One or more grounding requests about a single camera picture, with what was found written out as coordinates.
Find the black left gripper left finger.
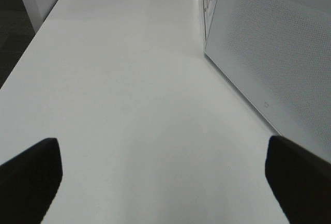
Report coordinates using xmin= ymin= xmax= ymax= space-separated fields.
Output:
xmin=1 ymin=138 xmax=63 ymax=223

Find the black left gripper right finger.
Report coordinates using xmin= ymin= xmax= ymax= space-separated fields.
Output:
xmin=265 ymin=136 xmax=330 ymax=223

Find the white microwave door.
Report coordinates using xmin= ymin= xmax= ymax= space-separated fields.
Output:
xmin=205 ymin=0 xmax=330 ymax=147

